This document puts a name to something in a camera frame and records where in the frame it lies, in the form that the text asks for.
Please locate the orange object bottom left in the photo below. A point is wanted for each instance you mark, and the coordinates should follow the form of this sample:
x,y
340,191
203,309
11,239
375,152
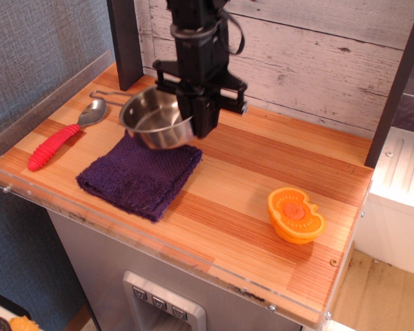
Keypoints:
x,y
23,324

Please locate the purple rag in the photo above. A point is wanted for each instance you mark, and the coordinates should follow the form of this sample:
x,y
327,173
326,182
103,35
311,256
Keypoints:
x,y
139,180

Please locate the grey toy fridge cabinet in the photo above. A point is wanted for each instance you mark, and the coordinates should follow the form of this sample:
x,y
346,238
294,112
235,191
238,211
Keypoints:
x,y
100,260

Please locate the clear acrylic edge guard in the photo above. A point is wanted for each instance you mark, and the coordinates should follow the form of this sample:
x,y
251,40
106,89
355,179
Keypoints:
x,y
217,231

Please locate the dark grey right post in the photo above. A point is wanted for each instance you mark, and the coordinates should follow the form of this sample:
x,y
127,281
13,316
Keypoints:
x,y
397,89

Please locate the dark grey left post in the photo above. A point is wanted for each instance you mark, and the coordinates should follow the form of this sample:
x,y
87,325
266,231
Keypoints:
x,y
126,44

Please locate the dark grey post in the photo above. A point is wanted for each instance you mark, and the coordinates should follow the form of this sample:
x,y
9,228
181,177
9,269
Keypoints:
x,y
126,44
397,89

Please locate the spoon with red handle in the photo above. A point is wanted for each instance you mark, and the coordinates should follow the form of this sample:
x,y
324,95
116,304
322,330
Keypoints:
x,y
92,114

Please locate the silver dispenser panel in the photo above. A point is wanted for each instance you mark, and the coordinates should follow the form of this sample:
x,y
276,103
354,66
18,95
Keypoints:
x,y
154,307

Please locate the white toy sink unit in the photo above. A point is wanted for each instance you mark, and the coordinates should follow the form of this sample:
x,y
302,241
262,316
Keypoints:
x,y
386,229

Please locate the silver pot with wire handle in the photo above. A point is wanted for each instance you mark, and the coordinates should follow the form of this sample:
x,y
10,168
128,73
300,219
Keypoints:
x,y
152,117

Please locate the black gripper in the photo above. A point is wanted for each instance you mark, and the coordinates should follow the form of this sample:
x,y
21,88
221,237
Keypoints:
x,y
201,81

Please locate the orange toy pepper half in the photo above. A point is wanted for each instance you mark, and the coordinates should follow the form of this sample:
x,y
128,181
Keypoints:
x,y
294,217

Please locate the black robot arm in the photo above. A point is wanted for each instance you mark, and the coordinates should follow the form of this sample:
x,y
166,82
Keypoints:
x,y
199,20

